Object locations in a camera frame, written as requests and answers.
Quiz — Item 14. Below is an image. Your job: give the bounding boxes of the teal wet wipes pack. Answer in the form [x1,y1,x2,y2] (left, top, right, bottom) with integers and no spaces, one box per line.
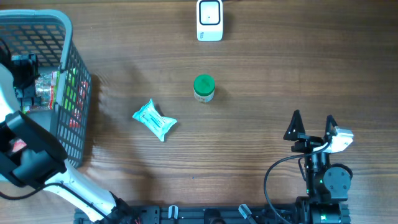
[132,99,177,142]

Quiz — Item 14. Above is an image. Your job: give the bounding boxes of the green snack bag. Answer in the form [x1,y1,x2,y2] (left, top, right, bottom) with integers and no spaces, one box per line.
[22,71,60,113]

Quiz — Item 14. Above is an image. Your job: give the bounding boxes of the white barcode scanner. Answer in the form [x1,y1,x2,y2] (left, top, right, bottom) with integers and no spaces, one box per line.
[196,0,223,42]

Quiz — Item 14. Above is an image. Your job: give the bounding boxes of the black camera cable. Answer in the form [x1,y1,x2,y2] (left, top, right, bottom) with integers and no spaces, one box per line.
[263,141,332,224]

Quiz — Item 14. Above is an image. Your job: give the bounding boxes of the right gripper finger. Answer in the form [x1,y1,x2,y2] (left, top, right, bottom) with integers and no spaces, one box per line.
[283,110,305,140]
[323,114,337,142]

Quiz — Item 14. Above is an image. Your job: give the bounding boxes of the red small box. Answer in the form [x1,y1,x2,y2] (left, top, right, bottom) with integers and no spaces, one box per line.
[12,139,27,153]

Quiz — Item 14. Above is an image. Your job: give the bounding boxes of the grey plastic basket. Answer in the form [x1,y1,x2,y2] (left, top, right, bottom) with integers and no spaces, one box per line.
[1,9,92,167]

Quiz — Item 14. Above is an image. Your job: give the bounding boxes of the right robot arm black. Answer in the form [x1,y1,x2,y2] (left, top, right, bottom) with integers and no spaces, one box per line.
[284,110,354,223]

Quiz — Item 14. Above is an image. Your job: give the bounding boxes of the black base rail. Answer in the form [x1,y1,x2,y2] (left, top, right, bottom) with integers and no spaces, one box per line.
[73,203,351,224]

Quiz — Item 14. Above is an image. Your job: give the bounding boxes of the green lid jar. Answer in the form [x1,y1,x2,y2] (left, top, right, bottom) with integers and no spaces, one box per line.
[193,74,215,103]

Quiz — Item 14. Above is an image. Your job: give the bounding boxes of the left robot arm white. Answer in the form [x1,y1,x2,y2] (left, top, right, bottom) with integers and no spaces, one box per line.
[1,52,137,223]

